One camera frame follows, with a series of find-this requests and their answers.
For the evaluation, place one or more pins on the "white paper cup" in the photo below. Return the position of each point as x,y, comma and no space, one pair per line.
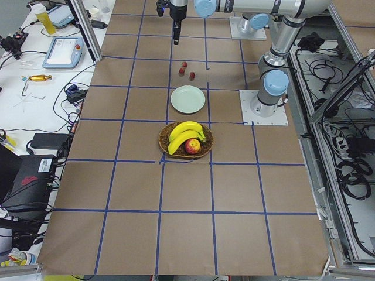
94,13

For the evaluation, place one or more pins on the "near blue teach pendant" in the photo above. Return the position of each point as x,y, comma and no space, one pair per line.
64,53

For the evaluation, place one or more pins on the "yellow drink bottle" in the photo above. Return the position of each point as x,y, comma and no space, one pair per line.
41,13

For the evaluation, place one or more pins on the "black cloth bundle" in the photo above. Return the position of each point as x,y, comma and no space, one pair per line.
311,42

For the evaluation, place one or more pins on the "red yellow apple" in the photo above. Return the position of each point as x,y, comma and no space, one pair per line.
192,146

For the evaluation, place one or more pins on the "yellow banana bunch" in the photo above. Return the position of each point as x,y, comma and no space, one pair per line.
182,132

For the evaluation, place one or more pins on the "light green plate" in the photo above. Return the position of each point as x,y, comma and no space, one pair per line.
188,99

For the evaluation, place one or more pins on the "far blue teach pendant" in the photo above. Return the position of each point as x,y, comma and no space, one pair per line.
60,16

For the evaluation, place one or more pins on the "woven wicker basket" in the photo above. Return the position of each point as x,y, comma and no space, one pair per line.
206,146

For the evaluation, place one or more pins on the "blue teach pendant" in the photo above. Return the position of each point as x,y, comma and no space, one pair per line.
60,16
64,53

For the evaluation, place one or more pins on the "black computer box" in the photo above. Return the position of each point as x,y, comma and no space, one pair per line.
25,180

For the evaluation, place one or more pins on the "aluminium frame post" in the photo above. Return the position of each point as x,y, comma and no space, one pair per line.
84,25

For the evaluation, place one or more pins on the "gold metal cylinder tool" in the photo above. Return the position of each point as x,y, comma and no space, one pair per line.
39,78

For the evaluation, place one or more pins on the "black power adapter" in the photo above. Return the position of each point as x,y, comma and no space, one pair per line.
51,141

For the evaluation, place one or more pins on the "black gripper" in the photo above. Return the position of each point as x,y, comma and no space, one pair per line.
178,12

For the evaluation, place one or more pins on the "small black adapter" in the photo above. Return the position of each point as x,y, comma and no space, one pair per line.
98,24

